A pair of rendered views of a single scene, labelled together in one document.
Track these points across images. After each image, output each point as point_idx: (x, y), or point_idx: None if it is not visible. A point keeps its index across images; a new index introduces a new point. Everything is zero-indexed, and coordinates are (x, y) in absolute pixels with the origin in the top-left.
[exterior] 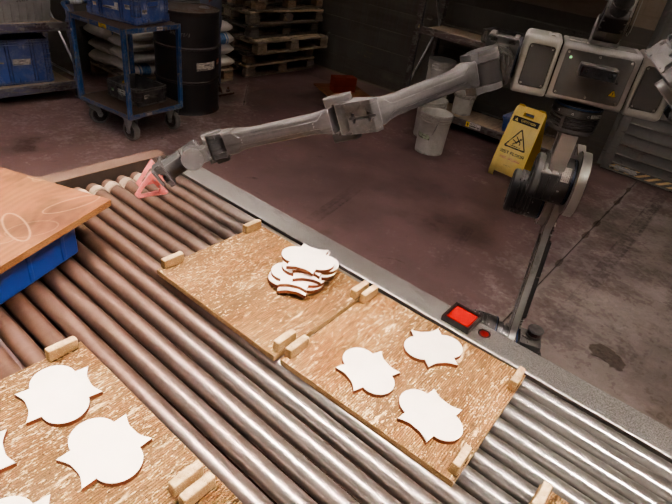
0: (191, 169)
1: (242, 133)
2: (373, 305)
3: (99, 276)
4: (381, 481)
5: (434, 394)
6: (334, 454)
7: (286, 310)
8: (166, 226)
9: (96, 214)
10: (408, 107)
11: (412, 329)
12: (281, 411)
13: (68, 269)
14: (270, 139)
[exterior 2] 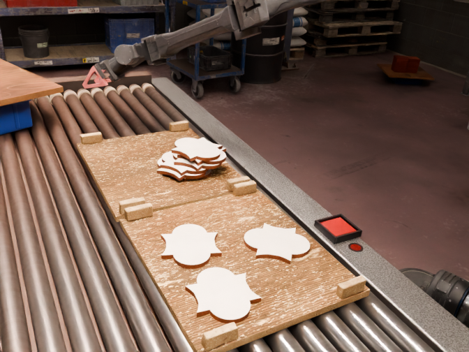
0: (122, 63)
1: (169, 35)
2: (244, 199)
3: (36, 144)
4: (137, 338)
5: (241, 277)
6: (107, 301)
7: (157, 187)
8: (114, 121)
9: (47, 95)
10: (300, 0)
11: (269, 224)
12: (89, 258)
13: (17, 136)
14: (188, 39)
